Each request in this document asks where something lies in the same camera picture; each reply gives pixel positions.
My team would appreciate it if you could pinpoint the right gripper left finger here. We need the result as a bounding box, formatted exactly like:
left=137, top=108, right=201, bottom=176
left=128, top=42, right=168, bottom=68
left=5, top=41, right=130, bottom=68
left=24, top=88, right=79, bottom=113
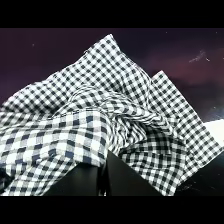
left=43, top=162, right=102, bottom=197

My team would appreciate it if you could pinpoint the checked shirt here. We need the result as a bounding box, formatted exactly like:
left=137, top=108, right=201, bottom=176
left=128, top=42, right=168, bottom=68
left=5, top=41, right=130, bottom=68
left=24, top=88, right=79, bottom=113
left=0, top=33, right=224, bottom=197

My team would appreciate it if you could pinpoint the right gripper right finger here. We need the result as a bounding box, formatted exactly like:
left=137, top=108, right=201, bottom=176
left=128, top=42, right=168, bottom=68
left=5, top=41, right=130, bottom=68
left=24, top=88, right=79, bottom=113
left=101, top=149, right=165, bottom=197

